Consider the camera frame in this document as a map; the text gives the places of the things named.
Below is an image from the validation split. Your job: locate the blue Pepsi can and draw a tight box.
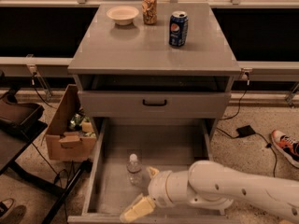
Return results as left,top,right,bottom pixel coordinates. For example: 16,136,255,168
169,11,189,48

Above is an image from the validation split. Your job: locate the black power adapter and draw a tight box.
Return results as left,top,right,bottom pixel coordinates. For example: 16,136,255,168
236,125,255,138

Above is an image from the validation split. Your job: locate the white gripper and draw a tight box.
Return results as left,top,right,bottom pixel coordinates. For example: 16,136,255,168
120,166,172,223

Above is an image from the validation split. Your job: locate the grey drawer cabinet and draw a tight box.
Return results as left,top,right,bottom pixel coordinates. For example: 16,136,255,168
68,3,240,132

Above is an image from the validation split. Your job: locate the dark shoe bottom left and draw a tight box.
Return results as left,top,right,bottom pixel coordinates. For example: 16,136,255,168
0,198,15,218

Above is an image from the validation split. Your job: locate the closed drawer with black handle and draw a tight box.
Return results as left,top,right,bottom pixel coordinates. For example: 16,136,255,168
78,91,231,119

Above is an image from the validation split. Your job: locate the white paper bowl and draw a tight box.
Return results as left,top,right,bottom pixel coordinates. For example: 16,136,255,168
107,6,139,25

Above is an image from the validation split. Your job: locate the clear plastic water bottle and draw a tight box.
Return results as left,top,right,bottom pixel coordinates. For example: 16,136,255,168
126,154,142,186

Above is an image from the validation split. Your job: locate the open grey middle drawer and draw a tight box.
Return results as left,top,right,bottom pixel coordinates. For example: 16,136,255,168
67,118,241,224

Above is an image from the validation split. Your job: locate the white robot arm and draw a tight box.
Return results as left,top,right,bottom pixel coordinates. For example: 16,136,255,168
120,161,299,224

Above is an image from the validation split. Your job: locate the black table stand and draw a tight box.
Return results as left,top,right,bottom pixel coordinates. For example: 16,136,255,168
0,70,93,224

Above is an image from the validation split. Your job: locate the orange white sneaker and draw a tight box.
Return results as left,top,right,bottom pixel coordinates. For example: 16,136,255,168
271,130,299,168

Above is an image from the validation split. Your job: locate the black cable right floor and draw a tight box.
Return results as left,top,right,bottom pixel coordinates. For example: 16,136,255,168
216,87,279,179

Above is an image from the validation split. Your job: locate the cardboard box with items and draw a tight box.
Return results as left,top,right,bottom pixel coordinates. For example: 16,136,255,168
45,85,96,162

